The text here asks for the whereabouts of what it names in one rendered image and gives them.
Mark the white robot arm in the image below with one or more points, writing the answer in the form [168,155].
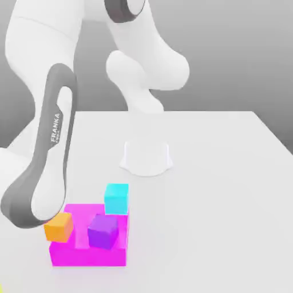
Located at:
[43,57]

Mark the small cyan cube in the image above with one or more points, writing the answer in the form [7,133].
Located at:
[116,199]

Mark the small purple cube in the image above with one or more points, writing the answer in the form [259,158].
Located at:
[103,233]

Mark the small orange cube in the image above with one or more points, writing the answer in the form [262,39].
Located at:
[58,229]

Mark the large magenta box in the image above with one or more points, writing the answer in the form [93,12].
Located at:
[91,257]

